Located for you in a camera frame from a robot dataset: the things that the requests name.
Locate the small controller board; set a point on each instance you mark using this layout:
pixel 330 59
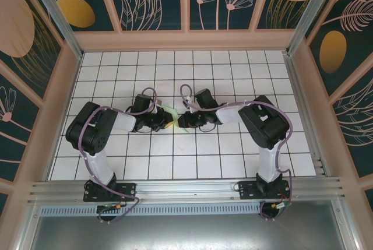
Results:
pixel 281 206
pixel 110 207

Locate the aluminium side rail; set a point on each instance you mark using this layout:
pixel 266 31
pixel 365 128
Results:
pixel 305 116

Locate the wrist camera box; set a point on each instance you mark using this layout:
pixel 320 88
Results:
pixel 144 102
pixel 204 98

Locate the aluminium corner post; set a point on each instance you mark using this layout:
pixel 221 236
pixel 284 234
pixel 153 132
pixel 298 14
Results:
pixel 311 8
pixel 52 8

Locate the long aluminium mounting rail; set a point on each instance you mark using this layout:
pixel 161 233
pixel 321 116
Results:
pixel 186 188

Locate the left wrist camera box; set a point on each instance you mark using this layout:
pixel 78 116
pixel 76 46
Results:
pixel 144 102

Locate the wall panel with pink flowers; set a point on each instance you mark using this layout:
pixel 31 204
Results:
pixel 233 14

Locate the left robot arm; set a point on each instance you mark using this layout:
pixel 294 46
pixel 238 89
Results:
pixel 123 121

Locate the wall panel with large pale disc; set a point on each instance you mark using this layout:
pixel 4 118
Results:
pixel 17 28

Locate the wall panel with oval and feather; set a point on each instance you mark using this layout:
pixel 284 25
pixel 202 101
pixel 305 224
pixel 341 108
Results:
pixel 332 52

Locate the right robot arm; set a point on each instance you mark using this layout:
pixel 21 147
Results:
pixel 230 114

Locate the wall panel with feather leaves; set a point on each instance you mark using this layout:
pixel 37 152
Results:
pixel 355 121

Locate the wall panel with gold oval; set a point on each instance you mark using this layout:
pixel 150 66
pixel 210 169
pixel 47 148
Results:
pixel 75 11

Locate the grey metal sheet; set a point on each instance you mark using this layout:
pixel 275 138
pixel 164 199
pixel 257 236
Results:
pixel 186 232

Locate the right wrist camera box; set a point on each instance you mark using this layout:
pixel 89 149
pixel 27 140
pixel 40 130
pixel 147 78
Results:
pixel 204 98

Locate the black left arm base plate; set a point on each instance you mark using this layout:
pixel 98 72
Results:
pixel 128 190

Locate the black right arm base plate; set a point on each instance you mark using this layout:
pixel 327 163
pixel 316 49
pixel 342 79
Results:
pixel 247 190

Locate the wall panel with flower outline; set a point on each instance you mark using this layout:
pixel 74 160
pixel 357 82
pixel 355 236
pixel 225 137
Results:
pixel 14 116

